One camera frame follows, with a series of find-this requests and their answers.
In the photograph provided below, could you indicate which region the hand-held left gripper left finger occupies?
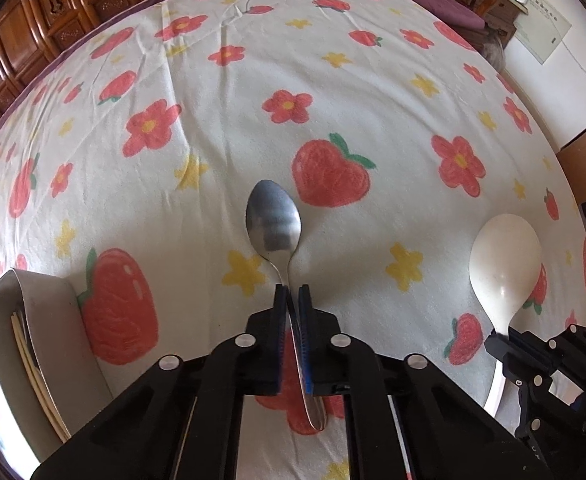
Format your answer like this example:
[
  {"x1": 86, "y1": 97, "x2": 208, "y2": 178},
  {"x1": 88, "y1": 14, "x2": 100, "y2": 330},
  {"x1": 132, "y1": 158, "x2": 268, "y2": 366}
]
[{"x1": 30, "y1": 283, "x2": 290, "y2": 480}]

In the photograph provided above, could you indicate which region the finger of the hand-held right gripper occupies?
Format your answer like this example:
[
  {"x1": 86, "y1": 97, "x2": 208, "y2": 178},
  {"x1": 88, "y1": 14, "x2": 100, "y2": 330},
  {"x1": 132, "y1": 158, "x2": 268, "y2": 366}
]
[
  {"x1": 484, "y1": 324, "x2": 586, "y2": 377},
  {"x1": 503, "y1": 360, "x2": 586, "y2": 412}
]

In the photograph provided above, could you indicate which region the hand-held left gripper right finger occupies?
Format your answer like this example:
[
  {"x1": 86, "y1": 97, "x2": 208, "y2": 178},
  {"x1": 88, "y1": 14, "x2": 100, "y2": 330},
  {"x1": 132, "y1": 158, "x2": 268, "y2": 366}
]
[{"x1": 298, "y1": 284, "x2": 556, "y2": 480}]

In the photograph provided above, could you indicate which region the white soup ladle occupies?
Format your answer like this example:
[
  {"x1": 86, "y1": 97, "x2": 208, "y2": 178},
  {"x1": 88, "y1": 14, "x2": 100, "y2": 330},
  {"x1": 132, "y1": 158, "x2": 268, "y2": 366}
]
[{"x1": 469, "y1": 213, "x2": 544, "y2": 336}]

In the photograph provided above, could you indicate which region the plain metal spoon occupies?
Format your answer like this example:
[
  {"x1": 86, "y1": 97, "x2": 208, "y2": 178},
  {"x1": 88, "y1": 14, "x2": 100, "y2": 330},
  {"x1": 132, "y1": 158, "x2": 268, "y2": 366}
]
[{"x1": 245, "y1": 179, "x2": 328, "y2": 432}]

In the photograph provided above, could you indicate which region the stainless steel tray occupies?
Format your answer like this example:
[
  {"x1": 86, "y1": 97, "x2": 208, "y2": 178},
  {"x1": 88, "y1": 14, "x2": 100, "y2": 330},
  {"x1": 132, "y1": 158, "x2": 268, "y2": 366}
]
[{"x1": 0, "y1": 269, "x2": 116, "y2": 453}]

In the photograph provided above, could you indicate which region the strawberry flower print tablecloth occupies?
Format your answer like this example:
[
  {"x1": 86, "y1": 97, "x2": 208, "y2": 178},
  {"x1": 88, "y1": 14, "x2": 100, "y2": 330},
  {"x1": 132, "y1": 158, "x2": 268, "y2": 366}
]
[{"x1": 0, "y1": 0, "x2": 586, "y2": 480}]

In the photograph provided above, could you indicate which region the grey fluffy duster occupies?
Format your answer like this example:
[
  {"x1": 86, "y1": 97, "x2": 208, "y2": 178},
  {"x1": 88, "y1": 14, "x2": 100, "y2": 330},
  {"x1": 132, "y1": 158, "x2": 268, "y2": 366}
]
[{"x1": 482, "y1": 29, "x2": 507, "y2": 69}]

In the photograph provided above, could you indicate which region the wooden side table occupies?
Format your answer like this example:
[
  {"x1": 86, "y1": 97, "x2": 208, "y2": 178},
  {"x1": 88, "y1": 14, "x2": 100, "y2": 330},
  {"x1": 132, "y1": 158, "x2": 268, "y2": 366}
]
[{"x1": 488, "y1": 0, "x2": 528, "y2": 47}]

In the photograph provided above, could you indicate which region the white wall panel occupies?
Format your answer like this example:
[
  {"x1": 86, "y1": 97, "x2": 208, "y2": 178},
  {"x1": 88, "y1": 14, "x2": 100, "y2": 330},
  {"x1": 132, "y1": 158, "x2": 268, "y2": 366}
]
[{"x1": 514, "y1": 7, "x2": 573, "y2": 66}]

